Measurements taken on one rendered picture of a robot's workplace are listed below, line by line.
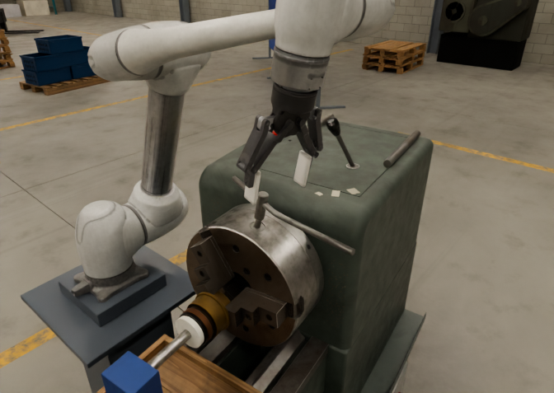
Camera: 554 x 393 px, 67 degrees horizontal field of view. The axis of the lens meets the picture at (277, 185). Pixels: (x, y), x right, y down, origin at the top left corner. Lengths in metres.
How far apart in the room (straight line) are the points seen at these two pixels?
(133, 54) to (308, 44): 0.44
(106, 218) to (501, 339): 2.06
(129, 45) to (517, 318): 2.43
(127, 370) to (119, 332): 0.60
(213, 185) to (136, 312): 0.55
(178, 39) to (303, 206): 0.44
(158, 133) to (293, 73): 0.68
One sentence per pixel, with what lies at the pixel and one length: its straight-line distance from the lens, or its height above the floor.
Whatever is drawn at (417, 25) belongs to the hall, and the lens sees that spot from 11.60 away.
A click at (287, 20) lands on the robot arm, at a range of 0.64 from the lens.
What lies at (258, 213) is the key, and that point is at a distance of 0.86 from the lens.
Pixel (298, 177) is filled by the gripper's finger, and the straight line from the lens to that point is 0.84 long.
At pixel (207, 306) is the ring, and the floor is 1.12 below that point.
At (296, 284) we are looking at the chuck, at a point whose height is 1.15.
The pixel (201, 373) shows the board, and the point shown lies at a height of 0.89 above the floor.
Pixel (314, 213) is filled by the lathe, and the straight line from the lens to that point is 0.95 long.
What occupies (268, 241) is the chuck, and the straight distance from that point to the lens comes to 0.87.
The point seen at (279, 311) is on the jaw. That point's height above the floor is 1.11.
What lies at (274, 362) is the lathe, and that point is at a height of 0.86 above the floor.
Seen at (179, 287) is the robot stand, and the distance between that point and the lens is 1.52.
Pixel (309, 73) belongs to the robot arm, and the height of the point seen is 1.58.
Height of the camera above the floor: 1.71
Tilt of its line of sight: 27 degrees down
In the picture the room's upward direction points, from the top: straight up
